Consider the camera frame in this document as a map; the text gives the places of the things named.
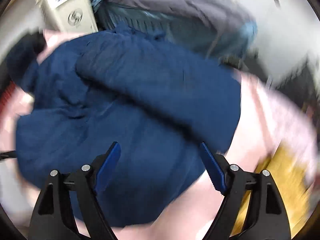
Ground dark blue large garment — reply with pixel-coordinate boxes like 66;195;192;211
5;25;241;227

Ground yellow fuzzy cloth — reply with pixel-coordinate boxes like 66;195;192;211
234;144;316;237

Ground pink polka dot bedsheet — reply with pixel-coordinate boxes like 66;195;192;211
2;31;319;239

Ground red patterned cloth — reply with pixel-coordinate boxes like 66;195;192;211
0;81;16;112

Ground beige air conditioner unit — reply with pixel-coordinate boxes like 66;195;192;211
36;0;98;33

